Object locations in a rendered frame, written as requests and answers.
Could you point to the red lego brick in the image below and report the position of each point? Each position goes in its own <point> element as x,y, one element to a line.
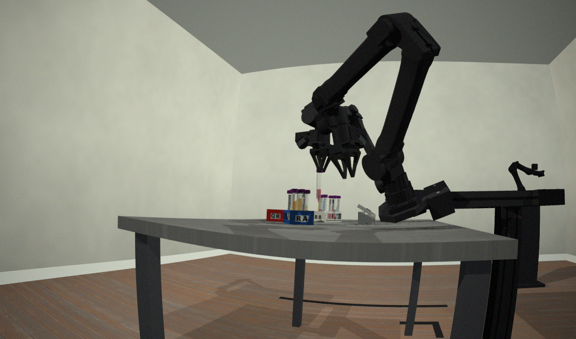
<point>275,215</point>

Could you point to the white done button panel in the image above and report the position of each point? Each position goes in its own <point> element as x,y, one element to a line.
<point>366,219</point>

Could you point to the blue tube rack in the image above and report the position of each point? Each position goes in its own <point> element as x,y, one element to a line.
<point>299,217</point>

